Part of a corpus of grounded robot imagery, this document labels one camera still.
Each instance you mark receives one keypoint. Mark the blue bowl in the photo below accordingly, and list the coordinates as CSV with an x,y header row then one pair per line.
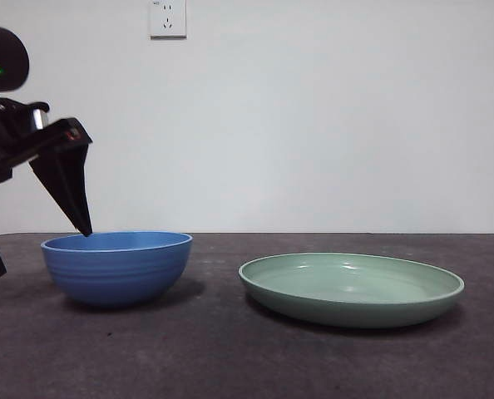
x,y
118,276

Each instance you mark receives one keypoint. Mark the green plate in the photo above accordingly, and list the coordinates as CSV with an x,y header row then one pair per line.
x,y
351,305

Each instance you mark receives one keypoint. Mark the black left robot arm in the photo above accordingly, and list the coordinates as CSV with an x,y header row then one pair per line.
x,y
3,45

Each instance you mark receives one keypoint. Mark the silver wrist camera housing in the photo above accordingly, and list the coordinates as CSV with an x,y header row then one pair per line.
x,y
39,118

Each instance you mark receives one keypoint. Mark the white wall socket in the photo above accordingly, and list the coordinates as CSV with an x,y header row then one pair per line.
x,y
168,21

